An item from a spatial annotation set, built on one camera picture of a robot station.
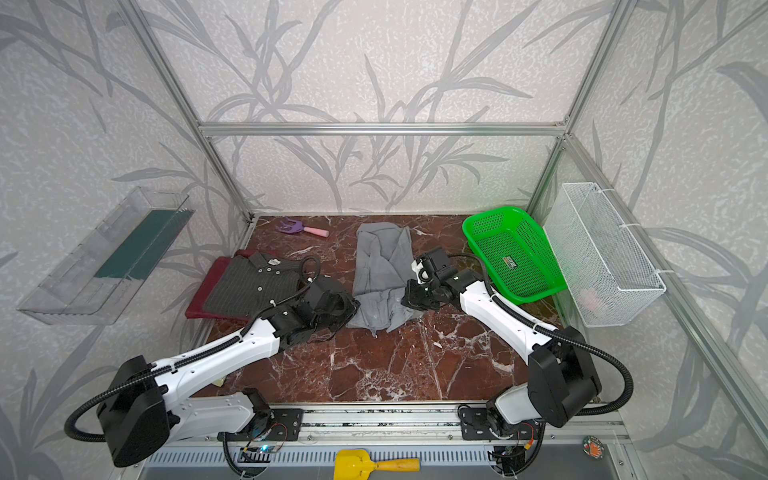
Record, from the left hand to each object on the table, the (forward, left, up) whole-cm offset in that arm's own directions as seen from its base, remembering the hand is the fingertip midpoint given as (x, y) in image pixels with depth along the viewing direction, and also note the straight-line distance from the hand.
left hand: (368, 294), depth 81 cm
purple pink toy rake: (+38, +34, -16) cm, 53 cm away
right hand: (+2, -9, -1) cm, 9 cm away
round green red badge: (-33, -55, -13) cm, 66 cm away
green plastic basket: (+26, -51, -15) cm, 59 cm away
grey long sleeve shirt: (+19, -3, -12) cm, 23 cm away
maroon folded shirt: (+2, +55, -13) cm, 57 cm away
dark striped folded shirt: (+8, +40, -10) cm, 42 cm away
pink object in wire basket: (-4, -56, +6) cm, 57 cm away
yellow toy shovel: (-37, +1, -12) cm, 39 cm away
